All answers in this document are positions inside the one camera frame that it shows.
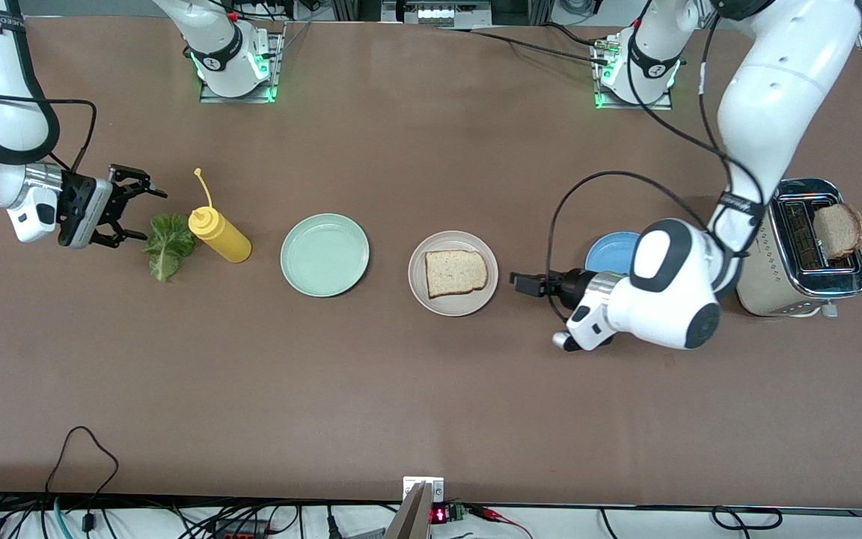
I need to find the brown toast bread slice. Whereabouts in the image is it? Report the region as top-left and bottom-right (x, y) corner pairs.
(424, 249), (489, 299)
(812, 202), (862, 261)

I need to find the beige chrome toaster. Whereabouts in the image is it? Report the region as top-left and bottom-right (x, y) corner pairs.
(734, 177), (862, 320)

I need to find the orange black power strip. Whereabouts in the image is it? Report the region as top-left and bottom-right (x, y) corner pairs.
(207, 523), (271, 539)

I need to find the green lettuce leaf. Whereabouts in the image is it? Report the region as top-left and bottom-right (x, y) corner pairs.
(143, 213), (198, 283)

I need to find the black coiled floor cable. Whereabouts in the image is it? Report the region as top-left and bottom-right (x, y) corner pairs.
(599, 507), (783, 539)

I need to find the beige plate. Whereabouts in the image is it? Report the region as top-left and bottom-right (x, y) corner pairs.
(408, 231), (499, 317)

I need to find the blue plate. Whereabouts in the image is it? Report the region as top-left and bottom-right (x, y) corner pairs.
(585, 231), (643, 274)

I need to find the black cable across table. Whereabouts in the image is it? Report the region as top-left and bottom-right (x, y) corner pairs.
(431, 26), (615, 67)

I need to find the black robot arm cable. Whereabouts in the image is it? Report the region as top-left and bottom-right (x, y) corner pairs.
(0, 94), (97, 174)
(547, 0), (768, 323)

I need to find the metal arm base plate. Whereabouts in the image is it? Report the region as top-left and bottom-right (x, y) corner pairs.
(592, 37), (675, 112)
(199, 21), (287, 104)

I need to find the black looped cable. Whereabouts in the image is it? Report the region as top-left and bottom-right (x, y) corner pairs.
(46, 426), (120, 539)

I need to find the green plate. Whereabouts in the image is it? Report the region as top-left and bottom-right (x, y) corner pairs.
(280, 213), (370, 299)

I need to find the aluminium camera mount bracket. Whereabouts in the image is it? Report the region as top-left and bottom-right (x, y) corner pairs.
(384, 476), (445, 539)

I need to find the yellow squeeze bottle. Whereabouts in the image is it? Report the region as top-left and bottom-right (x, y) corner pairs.
(188, 168), (253, 264)

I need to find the red black clip lead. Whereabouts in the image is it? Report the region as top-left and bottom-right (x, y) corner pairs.
(468, 505), (535, 539)

